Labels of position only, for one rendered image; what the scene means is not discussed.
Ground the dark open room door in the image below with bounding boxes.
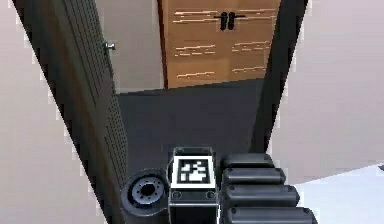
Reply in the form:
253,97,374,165
11,0,130,224

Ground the black door handle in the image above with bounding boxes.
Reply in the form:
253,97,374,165
228,11,246,31
213,11,229,32

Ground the brown wooden room door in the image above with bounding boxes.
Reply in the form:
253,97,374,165
157,0,282,90

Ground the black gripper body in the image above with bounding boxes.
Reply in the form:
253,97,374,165
119,168,171,224

